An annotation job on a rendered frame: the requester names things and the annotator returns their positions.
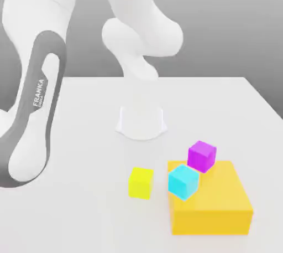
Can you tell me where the small yellow cube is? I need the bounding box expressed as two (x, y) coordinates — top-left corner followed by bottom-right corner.
(128, 167), (155, 200)

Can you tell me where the small purple cube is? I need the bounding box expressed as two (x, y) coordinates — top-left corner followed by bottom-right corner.
(187, 140), (217, 174)

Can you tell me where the small cyan cube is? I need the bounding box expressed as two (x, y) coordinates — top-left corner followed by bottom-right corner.
(167, 164), (200, 202)

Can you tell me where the large orange box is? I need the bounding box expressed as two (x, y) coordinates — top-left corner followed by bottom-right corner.
(167, 160), (254, 236)

